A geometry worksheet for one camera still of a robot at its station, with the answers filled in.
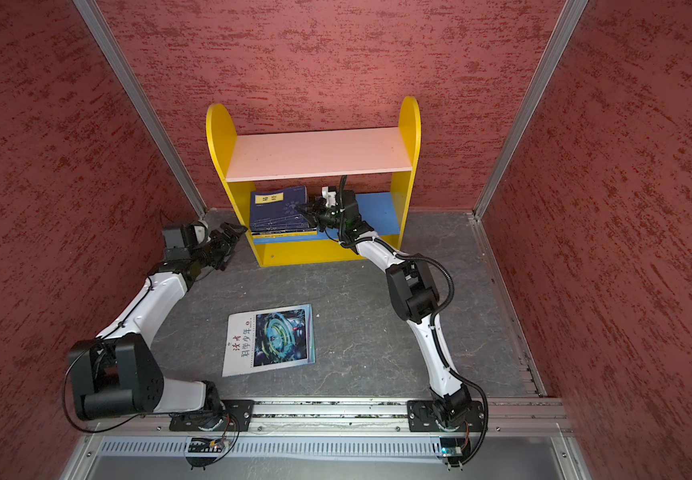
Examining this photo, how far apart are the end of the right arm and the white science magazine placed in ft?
0.96

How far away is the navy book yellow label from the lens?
0.91 metres

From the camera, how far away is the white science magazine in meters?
0.84

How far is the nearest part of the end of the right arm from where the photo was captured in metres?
0.79
